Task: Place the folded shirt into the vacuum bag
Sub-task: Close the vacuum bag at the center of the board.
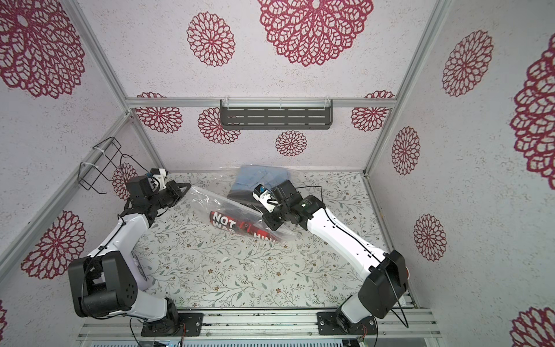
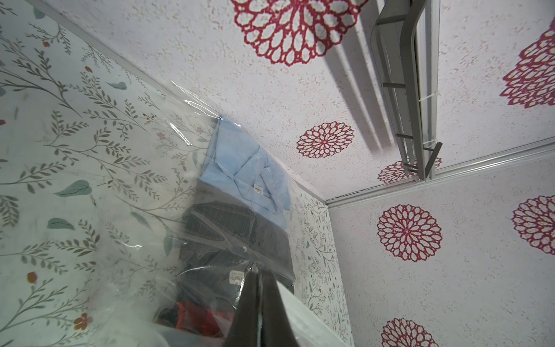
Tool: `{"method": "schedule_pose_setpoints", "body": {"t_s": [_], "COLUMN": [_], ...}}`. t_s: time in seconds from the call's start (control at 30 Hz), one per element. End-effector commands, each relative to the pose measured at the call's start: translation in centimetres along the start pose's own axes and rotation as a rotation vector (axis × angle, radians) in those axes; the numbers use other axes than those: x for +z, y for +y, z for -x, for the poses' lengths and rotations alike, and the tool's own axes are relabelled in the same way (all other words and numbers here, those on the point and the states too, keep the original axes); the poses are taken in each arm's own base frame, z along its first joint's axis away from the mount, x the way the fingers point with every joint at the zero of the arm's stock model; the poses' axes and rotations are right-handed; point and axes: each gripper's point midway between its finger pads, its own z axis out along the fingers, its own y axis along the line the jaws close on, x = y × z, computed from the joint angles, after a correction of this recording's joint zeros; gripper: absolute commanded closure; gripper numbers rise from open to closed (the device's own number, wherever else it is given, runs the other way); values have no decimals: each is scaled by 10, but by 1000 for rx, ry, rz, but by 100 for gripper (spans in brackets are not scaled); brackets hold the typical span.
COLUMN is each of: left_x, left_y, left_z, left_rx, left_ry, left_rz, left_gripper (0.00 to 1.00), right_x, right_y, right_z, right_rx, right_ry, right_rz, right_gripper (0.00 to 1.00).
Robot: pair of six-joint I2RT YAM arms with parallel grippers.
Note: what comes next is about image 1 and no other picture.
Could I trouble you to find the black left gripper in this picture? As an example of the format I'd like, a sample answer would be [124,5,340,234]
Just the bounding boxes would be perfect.
[147,180,189,211]

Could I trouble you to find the clear plastic vacuum bag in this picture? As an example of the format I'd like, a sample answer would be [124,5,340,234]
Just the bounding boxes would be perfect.
[187,170,296,242]

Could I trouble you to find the light blue shirt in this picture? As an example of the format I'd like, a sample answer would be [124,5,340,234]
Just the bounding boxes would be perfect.
[231,166,291,192]

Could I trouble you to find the red black plaid shirt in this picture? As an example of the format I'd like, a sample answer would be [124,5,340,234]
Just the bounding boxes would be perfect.
[210,211,278,241]

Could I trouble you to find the dark grey shirt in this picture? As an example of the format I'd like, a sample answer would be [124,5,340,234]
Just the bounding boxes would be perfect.
[227,189,266,213]

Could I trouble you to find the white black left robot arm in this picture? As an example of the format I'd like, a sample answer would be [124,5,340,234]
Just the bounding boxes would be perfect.
[68,173,192,336]

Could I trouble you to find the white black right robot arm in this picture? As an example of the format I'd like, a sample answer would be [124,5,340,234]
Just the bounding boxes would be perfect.
[253,180,409,335]

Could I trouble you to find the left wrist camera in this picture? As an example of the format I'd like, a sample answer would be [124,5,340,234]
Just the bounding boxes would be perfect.
[147,168,167,191]

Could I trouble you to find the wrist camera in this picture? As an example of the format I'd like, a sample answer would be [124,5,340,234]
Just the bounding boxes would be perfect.
[253,184,280,213]
[147,168,167,191]

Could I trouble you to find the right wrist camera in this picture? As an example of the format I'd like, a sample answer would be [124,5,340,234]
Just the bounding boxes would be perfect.
[253,184,280,213]

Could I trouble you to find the black wire wall rack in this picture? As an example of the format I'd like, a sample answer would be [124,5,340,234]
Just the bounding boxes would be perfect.
[77,137,137,200]

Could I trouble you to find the dark grey wall shelf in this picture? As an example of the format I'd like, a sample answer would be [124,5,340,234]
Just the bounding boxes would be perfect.
[220,98,333,130]

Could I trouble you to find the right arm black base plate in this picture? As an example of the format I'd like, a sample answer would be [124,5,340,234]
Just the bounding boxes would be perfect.
[317,311,378,335]

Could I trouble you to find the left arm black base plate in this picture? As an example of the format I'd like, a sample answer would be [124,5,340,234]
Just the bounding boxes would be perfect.
[140,312,204,338]

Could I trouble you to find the aluminium mounting rail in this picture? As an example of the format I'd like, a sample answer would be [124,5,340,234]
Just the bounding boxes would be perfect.
[75,308,442,345]

